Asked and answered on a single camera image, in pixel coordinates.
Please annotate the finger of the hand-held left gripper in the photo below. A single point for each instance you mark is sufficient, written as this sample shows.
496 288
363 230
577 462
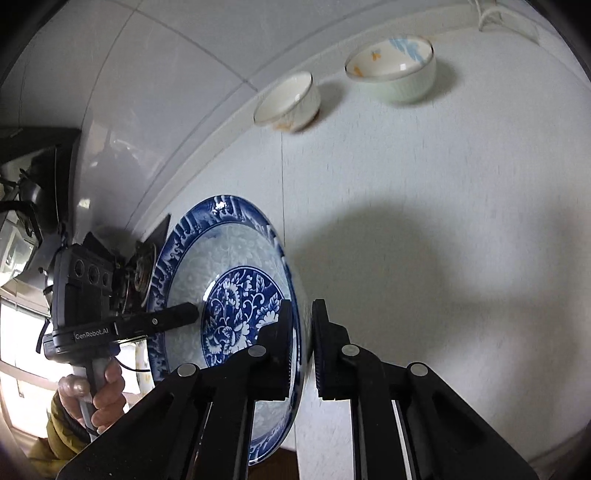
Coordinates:
171 316

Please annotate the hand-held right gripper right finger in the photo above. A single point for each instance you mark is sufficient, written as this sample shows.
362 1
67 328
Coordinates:
328 360

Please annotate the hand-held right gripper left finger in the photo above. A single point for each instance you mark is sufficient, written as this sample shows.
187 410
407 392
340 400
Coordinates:
277 355

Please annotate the blue floral porcelain bowl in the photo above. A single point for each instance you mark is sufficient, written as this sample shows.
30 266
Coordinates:
231 258

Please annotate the white bowl with gold flower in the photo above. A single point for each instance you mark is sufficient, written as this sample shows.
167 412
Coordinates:
295 106

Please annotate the white bowl with blue leaf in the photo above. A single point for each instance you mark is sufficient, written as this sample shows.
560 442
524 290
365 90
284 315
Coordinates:
401 83

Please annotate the person's left forearm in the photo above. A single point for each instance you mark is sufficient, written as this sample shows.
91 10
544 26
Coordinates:
60 443

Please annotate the person's left hand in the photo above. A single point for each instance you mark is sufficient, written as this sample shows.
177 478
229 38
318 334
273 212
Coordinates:
111 397

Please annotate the black glass gas stove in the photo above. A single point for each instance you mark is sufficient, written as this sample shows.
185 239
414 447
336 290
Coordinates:
143 272

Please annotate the large black wok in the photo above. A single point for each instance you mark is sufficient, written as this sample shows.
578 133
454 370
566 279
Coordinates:
46 184

